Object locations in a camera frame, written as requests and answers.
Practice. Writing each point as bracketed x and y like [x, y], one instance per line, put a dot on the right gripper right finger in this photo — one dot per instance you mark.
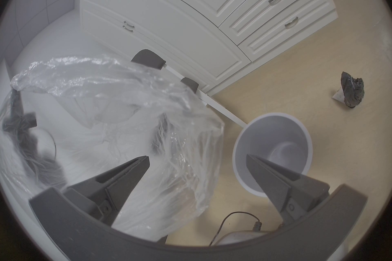
[281, 186]

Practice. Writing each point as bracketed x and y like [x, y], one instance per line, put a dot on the white trash bin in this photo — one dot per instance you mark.
[275, 131]

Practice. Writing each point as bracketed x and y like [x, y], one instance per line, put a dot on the white paper scrap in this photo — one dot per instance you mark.
[338, 96]

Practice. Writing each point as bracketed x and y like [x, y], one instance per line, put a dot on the clear plastic bag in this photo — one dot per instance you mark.
[122, 94]

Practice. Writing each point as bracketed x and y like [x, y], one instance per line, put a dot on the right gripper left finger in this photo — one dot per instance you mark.
[122, 183]

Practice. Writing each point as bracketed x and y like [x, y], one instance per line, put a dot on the white chair dark grey cushions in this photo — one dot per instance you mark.
[147, 58]

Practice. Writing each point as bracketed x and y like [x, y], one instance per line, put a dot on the black plastic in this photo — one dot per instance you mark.
[352, 91]

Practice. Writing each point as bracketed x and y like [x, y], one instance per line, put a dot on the white wardrobe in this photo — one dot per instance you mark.
[183, 9]

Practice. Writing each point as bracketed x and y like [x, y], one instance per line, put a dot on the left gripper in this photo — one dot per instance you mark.
[21, 123]

